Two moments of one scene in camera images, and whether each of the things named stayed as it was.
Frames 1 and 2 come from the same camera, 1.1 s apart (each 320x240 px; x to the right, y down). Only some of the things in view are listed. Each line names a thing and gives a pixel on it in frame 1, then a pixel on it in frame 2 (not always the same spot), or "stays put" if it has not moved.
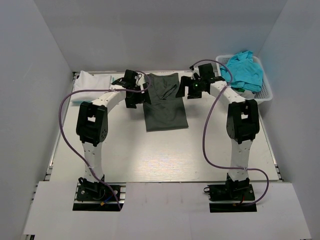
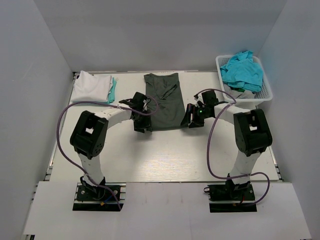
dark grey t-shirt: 166,111 stays put
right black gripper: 185,81 → 191,108
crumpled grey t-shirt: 246,94 stays put
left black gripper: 143,97 → 146,124
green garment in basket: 240,89 stays put
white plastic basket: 265,93 stays put
